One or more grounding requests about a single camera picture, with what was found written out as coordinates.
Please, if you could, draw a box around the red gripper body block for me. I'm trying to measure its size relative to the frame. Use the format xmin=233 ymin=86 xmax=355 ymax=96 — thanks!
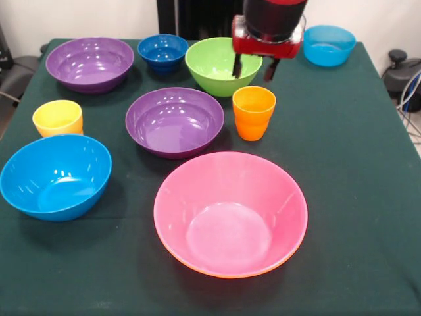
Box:
xmin=231 ymin=15 xmax=304 ymax=61

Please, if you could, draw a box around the small dark blue bowl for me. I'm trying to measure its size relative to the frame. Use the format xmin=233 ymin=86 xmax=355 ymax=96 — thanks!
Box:
xmin=137 ymin=34 xmax=189 ymax=75

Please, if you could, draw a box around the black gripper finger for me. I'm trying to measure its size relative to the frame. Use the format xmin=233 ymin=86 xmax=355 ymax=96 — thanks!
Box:
xmin=232 ymin=51 xmax=243 ymax=80
xmin=264 ymin=57 xmax=281 ymax=83

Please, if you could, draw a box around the yellow plastic cup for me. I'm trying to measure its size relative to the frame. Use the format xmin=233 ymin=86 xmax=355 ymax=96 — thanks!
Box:
xmin=32 ymin=99 xmax=84 ymax=138

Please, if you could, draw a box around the green plastic bowl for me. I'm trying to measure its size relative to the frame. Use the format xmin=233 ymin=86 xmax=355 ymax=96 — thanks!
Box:
xmin=184 ymin=36 xmax=264 ymax=98

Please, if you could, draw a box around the light blue plastic bowl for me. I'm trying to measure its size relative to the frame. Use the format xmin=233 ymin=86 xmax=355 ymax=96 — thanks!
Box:
xmin=0 ymin=134 xmax=113 ymax=222

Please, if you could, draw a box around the pink plastic bowl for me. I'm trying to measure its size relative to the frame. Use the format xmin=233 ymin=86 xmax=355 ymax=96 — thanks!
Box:
xmin=153 ymin=151 xmax=309 ymax=277

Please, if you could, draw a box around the dark green table cloth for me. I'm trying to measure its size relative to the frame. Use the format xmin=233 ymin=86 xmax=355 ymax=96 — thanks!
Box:
xmin=0 ymin=38 xmax=421 ymax=316

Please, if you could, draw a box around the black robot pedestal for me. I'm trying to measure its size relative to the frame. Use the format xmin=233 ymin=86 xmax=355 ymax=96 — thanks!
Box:
xmin=157 ymin=0 xmax=246 ymax=41

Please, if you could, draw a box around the orange plastic bowl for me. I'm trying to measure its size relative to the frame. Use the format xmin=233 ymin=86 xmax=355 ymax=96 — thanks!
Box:
xmin=156 ymin=226 xmax=305 ymax=280

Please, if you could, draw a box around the tangle of floor cables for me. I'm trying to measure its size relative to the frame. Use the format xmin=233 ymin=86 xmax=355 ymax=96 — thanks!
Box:
xmin=396 ymin=70 xmax=421 ymax=145

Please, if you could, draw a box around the orange plastic cup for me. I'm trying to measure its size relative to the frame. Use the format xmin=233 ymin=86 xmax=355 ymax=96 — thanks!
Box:
xmin=232 ymin=86 xmax=277 ymax=142

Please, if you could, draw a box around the purple plastic bowl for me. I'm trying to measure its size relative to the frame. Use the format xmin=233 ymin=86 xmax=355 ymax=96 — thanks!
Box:
xmin=125 ymin=87 xmax=226 ymax=160
xmin=45 ymin=36 xmax=135 ymax=95

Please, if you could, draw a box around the light blue plastic cup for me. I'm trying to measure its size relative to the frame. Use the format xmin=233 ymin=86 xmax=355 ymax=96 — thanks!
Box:
xmin=302 ymin=25 xmax=357 ymax=68

